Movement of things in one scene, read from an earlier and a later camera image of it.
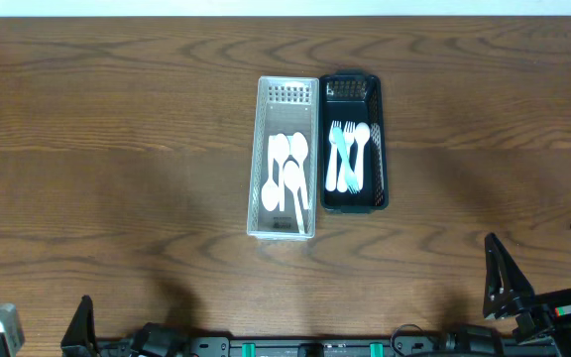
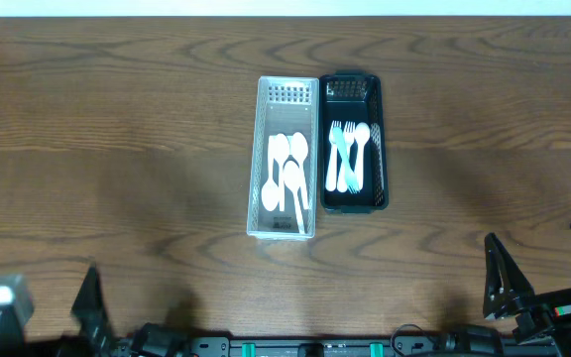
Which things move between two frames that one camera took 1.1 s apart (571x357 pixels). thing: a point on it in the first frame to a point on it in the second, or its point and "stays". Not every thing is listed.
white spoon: (299, 150) stays
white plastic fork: (332, 168) stays
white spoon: (292, 179) stays
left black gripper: (81, 331) to (93, 309)
